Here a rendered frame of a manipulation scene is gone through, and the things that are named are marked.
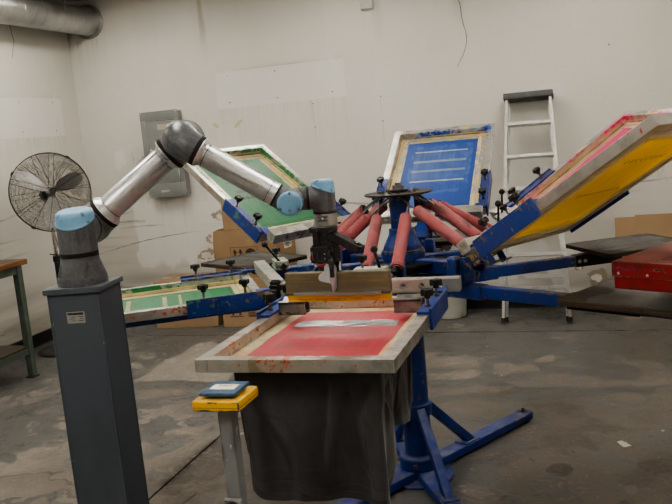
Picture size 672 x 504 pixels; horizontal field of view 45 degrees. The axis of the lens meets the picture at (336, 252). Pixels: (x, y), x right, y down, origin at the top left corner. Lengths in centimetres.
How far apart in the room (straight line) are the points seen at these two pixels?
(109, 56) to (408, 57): 282
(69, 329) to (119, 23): 557
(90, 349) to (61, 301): 17
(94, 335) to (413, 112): 471
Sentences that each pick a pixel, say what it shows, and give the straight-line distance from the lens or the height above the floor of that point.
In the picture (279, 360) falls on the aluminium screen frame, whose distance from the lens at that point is 224.
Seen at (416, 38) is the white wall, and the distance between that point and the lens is 688.
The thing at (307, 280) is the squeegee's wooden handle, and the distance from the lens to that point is 266.
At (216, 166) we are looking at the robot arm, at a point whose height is 152.
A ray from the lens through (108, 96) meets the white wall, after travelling 797.
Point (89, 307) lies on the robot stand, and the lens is 255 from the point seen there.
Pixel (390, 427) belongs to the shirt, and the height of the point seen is 72.
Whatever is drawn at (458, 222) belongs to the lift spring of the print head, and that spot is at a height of 117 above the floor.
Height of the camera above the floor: 159
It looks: 8 degrees down
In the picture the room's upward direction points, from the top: 5 degrees counter-clockwise
